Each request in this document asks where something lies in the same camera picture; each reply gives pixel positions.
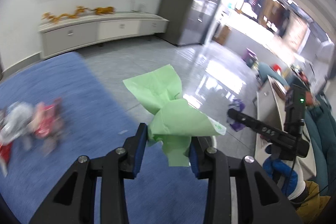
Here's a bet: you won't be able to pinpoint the pink red snack bag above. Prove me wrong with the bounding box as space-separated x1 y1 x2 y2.
31 98 64 155

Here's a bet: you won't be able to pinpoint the silver foil wrapper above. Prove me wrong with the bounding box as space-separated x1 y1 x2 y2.
1 102 34 145

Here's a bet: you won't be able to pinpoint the hanging clothes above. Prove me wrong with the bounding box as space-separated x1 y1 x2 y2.
243 0 290 38

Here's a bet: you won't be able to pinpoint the white grey TV cabinet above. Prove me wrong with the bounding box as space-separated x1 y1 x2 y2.
38 12 169 60

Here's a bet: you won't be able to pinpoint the white coffee table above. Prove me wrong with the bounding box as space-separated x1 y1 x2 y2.
255 76 317 180

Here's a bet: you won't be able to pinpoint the teal sofa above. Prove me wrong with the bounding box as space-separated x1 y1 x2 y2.
258 61 336 188

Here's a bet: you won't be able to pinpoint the purple storage box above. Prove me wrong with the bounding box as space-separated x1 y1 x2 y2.
243 48 257 66

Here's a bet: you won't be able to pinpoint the green paper trash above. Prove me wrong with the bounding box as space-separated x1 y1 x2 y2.
123 64 226 167

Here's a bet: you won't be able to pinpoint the red snack wrapper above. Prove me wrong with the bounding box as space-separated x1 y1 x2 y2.
0 143 13 177

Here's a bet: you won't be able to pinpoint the purple wrapper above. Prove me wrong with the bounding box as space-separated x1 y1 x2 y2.
227 98 245 132

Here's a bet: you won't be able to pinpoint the golden dragon ornament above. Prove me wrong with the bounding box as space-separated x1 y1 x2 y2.
42 6 115 23

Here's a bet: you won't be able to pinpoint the right blue white gloved hand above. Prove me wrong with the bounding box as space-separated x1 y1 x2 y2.
262 156 309 202

